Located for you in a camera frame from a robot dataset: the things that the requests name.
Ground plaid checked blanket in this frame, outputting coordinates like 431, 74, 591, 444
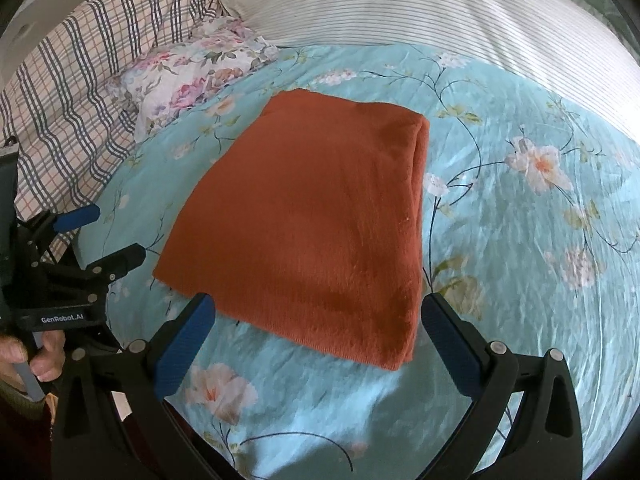
0, 0, 236, 263

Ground white striped pillow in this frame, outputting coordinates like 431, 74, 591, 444
217, 0, 640, 143

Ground person's left forearm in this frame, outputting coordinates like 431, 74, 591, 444
0, 367, 47, 418

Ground teal floral bed sheet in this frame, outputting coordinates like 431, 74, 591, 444
65, 42, 640, 480

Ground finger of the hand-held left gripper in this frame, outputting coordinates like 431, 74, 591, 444
50, 243, 147, 282
27, 204, 101, 236

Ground pink floral pillow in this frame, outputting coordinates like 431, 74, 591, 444
106, 16, 281, 142

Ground person's left hand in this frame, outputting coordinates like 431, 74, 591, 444
0, 331, 67, 382

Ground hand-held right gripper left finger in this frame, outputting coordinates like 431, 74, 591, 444
51, 293, 222, 480

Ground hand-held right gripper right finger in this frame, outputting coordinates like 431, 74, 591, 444
409, 293, 584, 480

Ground orange knit sweater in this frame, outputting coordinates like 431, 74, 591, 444
152, 88, 431, 372

